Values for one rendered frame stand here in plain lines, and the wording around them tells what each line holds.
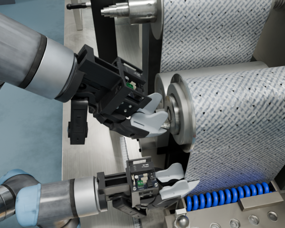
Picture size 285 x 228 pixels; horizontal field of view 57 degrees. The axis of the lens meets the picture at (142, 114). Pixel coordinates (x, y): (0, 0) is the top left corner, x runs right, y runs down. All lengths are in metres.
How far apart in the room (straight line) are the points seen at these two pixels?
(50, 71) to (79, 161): 0.55
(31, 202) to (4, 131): 1.80
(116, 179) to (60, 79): 0.25
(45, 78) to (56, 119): 1.91
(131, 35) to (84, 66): 1.03
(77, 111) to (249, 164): 0.38
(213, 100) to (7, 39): 0.31
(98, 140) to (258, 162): 0.51
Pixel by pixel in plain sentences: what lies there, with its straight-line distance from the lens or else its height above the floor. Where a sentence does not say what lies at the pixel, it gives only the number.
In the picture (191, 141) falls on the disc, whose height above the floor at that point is 1.25.
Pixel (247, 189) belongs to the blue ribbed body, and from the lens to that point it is 0.68.
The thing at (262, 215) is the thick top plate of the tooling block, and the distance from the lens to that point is 0.68.
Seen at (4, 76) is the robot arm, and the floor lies 1.41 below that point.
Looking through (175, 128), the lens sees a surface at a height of 1.25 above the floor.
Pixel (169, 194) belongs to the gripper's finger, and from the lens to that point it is 0.57.
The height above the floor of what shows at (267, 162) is 1.12.
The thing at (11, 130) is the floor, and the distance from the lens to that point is 2.31.
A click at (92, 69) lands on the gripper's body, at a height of 1.39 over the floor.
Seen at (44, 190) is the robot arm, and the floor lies 1.15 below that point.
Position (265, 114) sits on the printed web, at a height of 1.28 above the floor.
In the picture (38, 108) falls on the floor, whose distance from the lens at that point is 2.39.
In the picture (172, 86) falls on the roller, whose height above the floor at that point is 1.29.
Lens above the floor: 1.61
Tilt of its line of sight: 48 degrees down
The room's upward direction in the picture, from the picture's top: straight up
